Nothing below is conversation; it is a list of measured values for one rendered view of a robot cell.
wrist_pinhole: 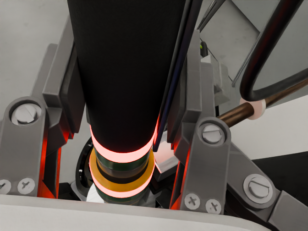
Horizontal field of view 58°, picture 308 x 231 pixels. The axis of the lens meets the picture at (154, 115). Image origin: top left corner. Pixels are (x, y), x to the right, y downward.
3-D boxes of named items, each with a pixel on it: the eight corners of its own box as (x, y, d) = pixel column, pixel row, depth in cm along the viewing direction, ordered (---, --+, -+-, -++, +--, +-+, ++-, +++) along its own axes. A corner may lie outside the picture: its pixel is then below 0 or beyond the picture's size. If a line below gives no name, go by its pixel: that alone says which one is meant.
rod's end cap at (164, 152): (162, 145, 24) (165, 135, 23) (174, 164, 24) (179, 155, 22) (142, 156, 24) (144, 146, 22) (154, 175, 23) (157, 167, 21)
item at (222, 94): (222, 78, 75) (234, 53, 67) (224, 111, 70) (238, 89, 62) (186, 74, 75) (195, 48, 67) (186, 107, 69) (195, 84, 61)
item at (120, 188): (132, 146, 24) (134, 119, 20) (158, 189, 22) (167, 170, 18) (85, 169, 22) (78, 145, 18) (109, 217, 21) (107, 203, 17)
